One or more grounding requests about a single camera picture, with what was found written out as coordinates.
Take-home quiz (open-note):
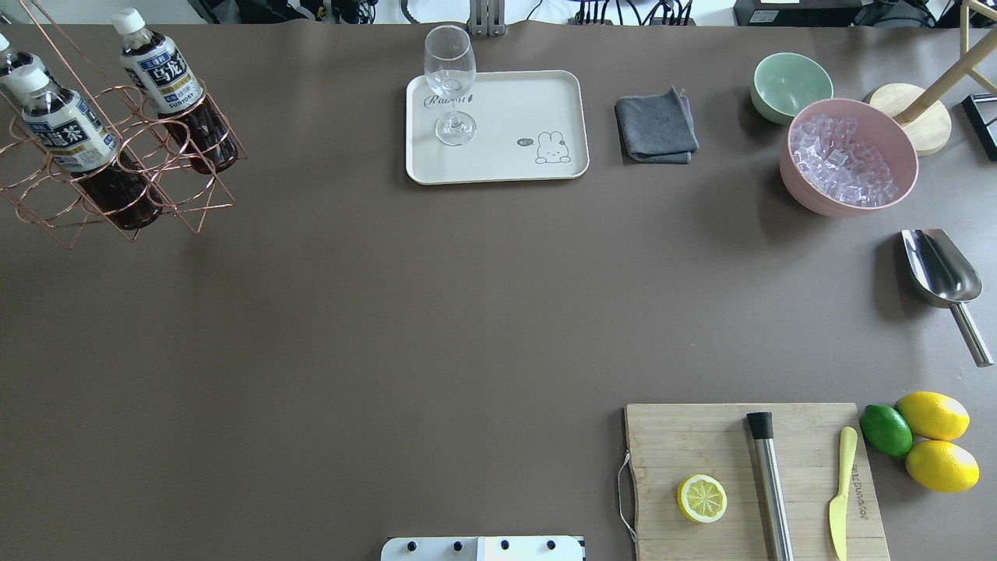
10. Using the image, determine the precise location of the suntory tea bottle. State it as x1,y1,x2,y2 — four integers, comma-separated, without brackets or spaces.
8,66,161,231
0,33,57,110
111,8,238,175

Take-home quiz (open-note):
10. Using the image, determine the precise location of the copper wire bottle basket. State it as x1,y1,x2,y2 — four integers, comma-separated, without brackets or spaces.
2,1,245,249

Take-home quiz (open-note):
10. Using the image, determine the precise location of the cream rabbit tray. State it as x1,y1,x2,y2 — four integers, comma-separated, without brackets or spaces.
405,69,589,185

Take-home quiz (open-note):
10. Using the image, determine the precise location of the grey folded cloth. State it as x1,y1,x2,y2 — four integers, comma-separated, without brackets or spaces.
614,86,700,164

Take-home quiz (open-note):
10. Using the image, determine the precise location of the clear wine glass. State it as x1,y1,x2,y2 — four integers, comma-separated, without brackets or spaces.
424,24,477,146

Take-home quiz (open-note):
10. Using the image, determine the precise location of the bamboo cutting board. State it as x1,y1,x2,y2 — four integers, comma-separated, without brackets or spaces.
624,404,858,560

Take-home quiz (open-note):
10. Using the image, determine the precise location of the half lemon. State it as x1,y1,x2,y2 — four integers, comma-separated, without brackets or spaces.
676,475,727,524

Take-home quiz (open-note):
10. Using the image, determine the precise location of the steel muddler black tip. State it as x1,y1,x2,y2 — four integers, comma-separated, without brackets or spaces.
745,411,795,560

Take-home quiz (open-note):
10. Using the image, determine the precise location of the green ceramic bowl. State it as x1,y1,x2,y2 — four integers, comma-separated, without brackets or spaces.
750,52,834,125

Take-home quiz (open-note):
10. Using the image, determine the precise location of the pink bowl of ice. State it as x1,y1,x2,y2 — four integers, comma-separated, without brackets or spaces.
780,98,919,217

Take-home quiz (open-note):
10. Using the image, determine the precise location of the yellow plastic knife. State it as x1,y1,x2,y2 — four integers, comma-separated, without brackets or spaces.
827,426,858,560

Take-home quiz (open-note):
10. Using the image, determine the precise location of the green lime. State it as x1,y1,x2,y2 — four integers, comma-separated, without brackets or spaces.
859,404,913,457

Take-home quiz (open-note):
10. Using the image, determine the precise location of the steel ice scoop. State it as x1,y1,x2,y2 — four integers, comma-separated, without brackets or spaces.
900,228,995,367

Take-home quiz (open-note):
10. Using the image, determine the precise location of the whole yellow lemon upper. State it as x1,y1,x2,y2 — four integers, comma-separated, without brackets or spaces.
894,390,970,441

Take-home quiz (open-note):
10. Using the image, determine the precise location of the whole yellow lemon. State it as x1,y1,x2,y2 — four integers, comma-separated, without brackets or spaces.
894,390,970,441
905,439,981,493

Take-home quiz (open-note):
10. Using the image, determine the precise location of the wooden cup tree stand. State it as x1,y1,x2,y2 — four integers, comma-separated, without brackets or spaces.
865,1,996,156

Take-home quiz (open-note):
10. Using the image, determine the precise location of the whole yellow lemon lower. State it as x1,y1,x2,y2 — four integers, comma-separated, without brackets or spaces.
905,439,981,493

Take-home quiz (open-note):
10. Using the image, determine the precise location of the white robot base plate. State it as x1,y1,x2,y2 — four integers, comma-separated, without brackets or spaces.
380,534,587,560

